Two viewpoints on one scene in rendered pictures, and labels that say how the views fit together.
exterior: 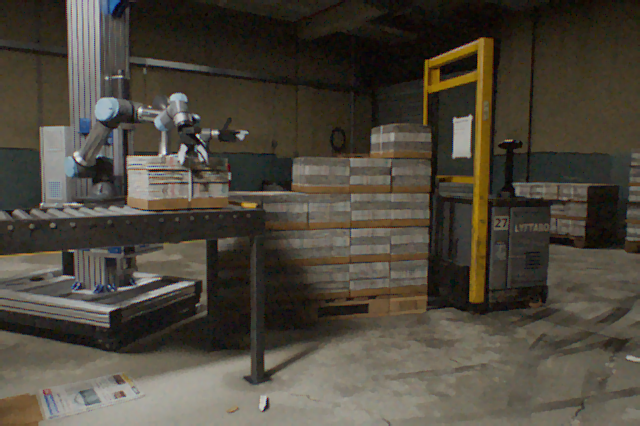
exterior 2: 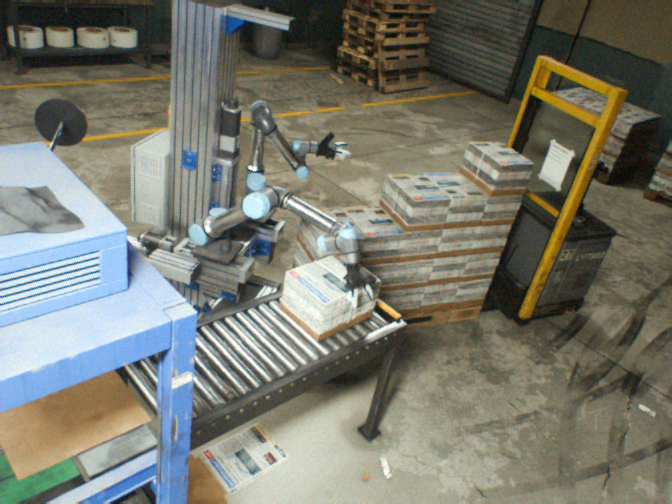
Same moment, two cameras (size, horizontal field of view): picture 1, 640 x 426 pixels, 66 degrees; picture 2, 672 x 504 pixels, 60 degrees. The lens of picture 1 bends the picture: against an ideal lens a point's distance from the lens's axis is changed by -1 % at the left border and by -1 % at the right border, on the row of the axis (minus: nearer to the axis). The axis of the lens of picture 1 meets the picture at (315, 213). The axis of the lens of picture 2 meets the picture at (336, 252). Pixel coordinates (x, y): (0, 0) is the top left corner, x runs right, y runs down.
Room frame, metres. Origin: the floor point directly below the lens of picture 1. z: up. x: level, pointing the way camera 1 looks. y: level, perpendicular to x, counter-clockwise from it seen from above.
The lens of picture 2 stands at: (0.01, 1.14, 2.57)
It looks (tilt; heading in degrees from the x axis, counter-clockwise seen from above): 31 degrees down; 348
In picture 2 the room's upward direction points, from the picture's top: 11 degrees clockwise
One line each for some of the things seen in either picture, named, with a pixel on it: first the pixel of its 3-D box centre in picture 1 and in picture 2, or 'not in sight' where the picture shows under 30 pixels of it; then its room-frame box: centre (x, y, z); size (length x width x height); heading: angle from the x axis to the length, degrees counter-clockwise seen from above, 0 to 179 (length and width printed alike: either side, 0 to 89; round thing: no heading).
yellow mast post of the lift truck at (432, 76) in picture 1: (429, 172); (506, 172); (3.97, -0.90, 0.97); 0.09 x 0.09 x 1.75; 18
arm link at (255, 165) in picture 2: (164, 137); (257, 146); (3.38, 1.03, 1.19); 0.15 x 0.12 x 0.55; 4
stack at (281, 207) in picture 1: (299, 254); (379, 270); (3.31, 0.11, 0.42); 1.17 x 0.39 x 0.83; 108
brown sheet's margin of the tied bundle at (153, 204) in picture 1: (154, 202); (310, 316); (2.22, 0.73, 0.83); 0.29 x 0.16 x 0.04; 37
